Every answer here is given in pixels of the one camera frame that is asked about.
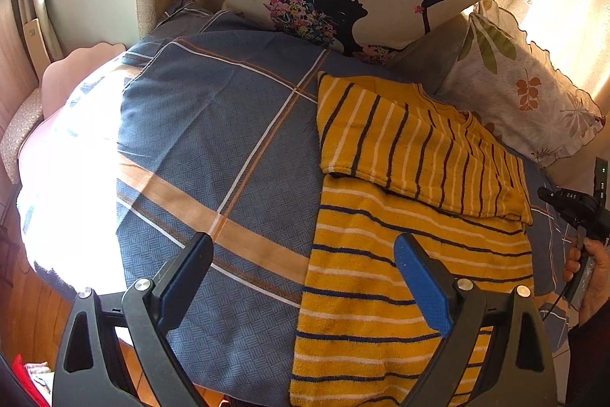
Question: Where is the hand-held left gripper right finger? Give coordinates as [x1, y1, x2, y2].
[393, 232, 558, 407]

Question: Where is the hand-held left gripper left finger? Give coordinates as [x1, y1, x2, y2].
[51, 232, 215, 407]

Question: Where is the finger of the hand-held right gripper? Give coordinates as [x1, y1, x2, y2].
[538, 185, 594, 227]

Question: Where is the yellow striped shirt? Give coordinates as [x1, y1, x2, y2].
[316, 72, 533, 225]
[290, 172, 535, 407]

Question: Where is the person's right forearm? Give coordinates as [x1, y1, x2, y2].
[565, 304, 610, 407]

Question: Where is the person's right hand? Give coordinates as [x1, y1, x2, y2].
[562, 236, 610, 328]

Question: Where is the leaf print frilled pillow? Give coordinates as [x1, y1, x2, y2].
[436, 0, 606, 169]

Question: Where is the blue plaid bed sheet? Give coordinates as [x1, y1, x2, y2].
[16, 0, 580, 403]

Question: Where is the red cloth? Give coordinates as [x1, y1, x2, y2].
[10, 354, 51, 405]

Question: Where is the pink quilt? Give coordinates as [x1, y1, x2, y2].
[40, 43, 127, 122]

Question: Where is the white flat board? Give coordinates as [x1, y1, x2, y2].
[23, 18, 51, 67]

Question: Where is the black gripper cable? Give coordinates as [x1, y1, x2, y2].
[538, 280, 575, 324]

